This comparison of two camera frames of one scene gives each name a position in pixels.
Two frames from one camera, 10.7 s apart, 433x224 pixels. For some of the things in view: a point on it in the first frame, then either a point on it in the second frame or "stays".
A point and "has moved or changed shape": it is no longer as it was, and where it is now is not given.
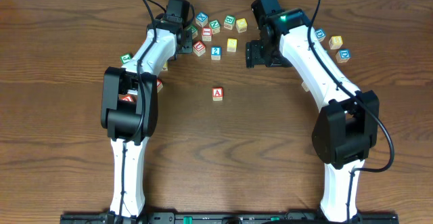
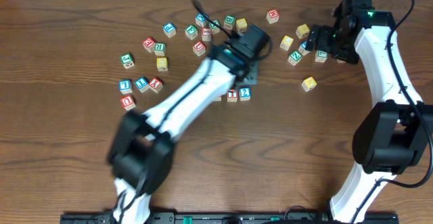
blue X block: x=201 y=19 stays
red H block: x=206 y=34 stays
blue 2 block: x=216 y=53 has moved or changed shape
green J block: x=126 y=57 stays
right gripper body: x=250 y=55 to x=315 y=38
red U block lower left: x=128 y=98 stays
